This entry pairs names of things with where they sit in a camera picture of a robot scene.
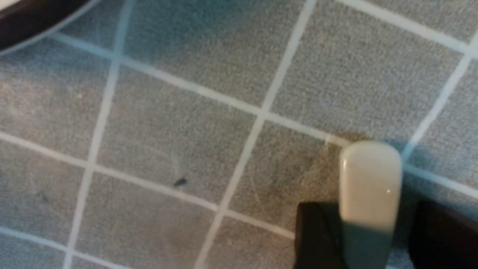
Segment black rimmed cartoon plate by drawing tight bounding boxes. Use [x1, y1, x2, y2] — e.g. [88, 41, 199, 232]
[0, 0, 100, 56]

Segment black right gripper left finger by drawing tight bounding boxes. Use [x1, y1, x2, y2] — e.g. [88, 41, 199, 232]
[294, 202, 348, 269]

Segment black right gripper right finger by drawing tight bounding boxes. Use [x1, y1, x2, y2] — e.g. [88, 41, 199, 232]
[409, 201, 478, 269]

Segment plain white ceramic spoon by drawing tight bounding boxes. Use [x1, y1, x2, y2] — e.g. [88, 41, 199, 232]
[339, 140, 403, 269]

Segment grey checked tablecloth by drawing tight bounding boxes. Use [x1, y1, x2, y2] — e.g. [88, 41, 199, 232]
[1, 0, 478, 269]

